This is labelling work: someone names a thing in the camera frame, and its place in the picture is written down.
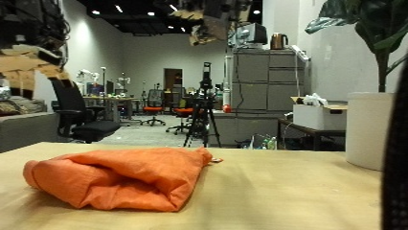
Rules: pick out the orange button shirt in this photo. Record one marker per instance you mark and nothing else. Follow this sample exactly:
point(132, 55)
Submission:
point(122, 179)

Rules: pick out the ceiling light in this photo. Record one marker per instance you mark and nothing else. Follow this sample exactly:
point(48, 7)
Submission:
point(150, 13)
point(173, 7)
point(255, 11)

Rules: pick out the grey monitor box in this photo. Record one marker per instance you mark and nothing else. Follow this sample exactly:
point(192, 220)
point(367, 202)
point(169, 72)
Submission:
point(253, 33)

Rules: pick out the brown sofa cushion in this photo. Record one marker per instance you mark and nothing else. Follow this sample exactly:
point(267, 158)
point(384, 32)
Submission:
point(19, 107)

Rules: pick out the copper kettle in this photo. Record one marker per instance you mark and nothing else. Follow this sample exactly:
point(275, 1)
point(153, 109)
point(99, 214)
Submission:
point(278, 41)

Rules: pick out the brown door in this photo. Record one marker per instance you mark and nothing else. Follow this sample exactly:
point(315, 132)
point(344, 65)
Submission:
point(172, 78)

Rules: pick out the grey sofa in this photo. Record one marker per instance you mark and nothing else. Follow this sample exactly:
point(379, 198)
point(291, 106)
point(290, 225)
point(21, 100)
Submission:
point(25, 131)

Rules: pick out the white power strip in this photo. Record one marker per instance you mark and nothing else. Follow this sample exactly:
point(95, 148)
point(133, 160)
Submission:
point(299, 52)

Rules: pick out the tall grey filing cabinet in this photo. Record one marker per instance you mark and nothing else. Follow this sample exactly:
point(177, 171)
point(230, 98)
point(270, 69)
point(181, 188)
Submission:
point(263, 83)

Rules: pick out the wooden office desk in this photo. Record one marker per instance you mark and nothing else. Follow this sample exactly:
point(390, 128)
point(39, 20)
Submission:
point(115, 100)

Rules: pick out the black office chair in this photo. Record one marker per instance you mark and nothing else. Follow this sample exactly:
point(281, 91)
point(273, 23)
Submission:
point(91, 127)

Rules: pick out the small red ball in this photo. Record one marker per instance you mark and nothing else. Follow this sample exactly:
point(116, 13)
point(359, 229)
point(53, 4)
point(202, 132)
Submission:
point(226, 108)

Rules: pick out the orange seat office chair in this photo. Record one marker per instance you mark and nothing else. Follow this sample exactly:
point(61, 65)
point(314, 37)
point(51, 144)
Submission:
point(182, 111)
point(153, 109)

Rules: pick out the white plastic bag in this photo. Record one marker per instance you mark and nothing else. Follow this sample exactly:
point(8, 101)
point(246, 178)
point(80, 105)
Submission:
point(314, 99)

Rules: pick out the low grey cabinet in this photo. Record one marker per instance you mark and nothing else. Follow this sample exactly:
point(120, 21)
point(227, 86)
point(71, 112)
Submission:
point(242, 127)

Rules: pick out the white cardboard box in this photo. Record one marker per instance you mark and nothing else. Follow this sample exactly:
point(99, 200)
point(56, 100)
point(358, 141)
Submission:
point(317, 116)

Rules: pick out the green leafy plant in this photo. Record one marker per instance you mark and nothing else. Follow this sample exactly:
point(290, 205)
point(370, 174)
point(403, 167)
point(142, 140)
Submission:
point(378, 32)

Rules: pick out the green bottles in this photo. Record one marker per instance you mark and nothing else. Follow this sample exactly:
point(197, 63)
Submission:
point(269, 143)

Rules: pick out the dark side table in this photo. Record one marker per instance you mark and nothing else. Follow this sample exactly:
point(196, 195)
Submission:
point(314, 132)

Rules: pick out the white round planter pot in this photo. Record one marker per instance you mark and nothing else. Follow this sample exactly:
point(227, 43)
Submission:
point(367, 131)

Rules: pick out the black camera tripod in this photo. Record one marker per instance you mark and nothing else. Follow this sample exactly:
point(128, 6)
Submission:
point(205, 111)

